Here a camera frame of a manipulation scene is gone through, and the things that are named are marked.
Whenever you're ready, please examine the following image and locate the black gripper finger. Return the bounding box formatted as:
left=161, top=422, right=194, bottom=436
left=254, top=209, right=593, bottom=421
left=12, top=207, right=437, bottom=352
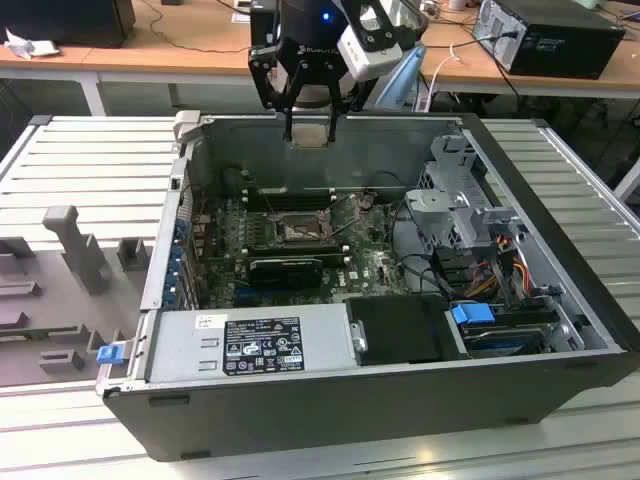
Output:
left=247, top=44, right=305, bottom=144
left=325, top=74, right=377, bottom=145

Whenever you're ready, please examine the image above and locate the silver square cpu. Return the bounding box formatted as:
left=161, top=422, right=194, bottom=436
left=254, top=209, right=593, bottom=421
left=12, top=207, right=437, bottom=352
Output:
left=292, top=124, right=331, bottom=149

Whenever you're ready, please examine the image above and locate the black ram slot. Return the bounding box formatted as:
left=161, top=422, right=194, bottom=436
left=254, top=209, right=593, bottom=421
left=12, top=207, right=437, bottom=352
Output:
left=242, top=191, right=337, bottom=199
left=240, top=243, right=349, bottom=255
left=240, top=253, right=351, bottom=267
left=242, top=200, right=337, bottom=211
left=242, top=186, right=337, bottom=195
left=240, top=248, right=350, bottom=261
left=242, top=195, right=337, bottom=204
left=240, top=237, right=346, bottom=249

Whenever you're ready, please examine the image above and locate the silver metal drive cage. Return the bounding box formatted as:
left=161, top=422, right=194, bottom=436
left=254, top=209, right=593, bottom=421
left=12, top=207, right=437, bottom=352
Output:
left=403, top=132, right=532, bottom=262

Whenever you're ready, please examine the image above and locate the green motherboard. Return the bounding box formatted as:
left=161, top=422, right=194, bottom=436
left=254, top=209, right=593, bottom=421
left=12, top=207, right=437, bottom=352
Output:
left=199, top=192, right=404, bottom=314

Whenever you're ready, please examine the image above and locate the black monitor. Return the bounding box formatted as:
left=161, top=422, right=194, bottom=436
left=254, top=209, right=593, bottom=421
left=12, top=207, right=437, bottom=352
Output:
left=0, top=0, right=137, bottom=49

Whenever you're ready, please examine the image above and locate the black desktop computer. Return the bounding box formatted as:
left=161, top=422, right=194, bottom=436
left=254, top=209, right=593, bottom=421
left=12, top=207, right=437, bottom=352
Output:
left=472, top=0, right=627, bottom=81

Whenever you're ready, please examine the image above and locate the black plastic shroud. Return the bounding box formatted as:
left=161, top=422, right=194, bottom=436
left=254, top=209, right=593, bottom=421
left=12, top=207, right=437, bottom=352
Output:
left=344, top=294, right=451, bottom=367

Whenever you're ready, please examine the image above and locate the crumpled white paper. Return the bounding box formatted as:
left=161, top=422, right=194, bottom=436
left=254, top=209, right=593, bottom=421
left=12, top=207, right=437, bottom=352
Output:
left=3, top=27, right=62, bottom=62

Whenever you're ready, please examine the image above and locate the hard disk blue carrier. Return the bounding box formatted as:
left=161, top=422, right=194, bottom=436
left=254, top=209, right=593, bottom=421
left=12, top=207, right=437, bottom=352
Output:
left=447, top=299, right=561, bottom=359

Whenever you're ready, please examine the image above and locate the grey power supply unit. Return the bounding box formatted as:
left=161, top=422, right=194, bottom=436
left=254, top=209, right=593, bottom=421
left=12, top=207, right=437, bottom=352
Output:
left=147, top=302, right=369, bottom=385

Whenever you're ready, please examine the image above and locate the blue plastic release latch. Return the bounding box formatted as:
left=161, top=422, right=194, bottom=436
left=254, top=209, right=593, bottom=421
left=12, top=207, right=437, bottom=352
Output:
left=97, top=344, right=124, bottom=367

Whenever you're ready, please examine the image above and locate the black open pc case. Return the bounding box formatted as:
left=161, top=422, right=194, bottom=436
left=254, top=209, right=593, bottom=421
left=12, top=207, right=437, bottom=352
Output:
left=94, top=110, right=640, bottom=464

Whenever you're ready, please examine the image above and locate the grey parts rack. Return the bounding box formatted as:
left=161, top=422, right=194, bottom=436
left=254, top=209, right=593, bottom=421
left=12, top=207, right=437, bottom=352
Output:
left=0, top=204, right=156, bottom=390

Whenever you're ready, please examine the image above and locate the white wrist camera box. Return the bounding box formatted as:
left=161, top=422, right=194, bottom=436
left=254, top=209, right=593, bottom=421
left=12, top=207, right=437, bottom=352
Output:
left=337, top=19, right=404, bottom=81

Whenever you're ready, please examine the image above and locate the white cable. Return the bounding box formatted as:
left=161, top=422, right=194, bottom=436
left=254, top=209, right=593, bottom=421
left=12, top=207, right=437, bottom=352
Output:
left=414, top=42, right=462, bottom=114

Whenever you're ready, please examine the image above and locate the wooden desk white frame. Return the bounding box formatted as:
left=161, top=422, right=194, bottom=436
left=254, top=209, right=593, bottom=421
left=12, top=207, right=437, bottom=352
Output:
left=0, top=0, right=281, bottom=119
left=419, top=0, right=640, bottom=115

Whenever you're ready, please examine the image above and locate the black looped cable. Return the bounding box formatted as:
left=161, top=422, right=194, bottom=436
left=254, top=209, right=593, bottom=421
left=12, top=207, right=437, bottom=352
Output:
left=387, top=197, right=446, bottom=299

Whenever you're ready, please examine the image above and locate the power wire bundle black connector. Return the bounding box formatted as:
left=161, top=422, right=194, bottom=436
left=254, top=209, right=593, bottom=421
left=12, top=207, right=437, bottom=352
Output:
left=432, top=234, right=534, bottom=301

